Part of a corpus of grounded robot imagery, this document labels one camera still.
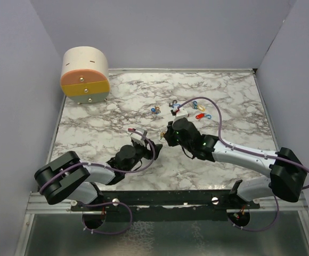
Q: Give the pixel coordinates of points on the round three-drawer storage box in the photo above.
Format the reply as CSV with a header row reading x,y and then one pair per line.
x,y
85,75

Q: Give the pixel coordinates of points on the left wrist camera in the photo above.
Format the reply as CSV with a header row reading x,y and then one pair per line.
x,y
139,137

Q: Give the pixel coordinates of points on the red key tag with key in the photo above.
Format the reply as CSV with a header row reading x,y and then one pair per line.
x,y
199,116

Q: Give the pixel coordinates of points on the yellow key tag with key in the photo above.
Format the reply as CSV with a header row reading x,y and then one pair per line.
x,y
201,108

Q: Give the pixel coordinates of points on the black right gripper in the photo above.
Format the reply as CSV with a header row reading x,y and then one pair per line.
x,y
169,134

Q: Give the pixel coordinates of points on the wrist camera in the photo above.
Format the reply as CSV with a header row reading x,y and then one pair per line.
x,y
139,137
179,113

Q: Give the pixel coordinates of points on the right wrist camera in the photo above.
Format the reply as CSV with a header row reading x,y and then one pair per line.
x,y
179,113

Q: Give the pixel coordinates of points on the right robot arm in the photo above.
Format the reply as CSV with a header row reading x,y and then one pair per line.
x,y
281,172

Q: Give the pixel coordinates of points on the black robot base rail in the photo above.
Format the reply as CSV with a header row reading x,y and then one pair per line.
x,y
178,205

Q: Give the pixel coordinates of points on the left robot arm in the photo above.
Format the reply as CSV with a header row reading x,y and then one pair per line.
x,y
68,178

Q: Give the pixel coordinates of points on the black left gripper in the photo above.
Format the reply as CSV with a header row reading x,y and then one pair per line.
x,y
148,153

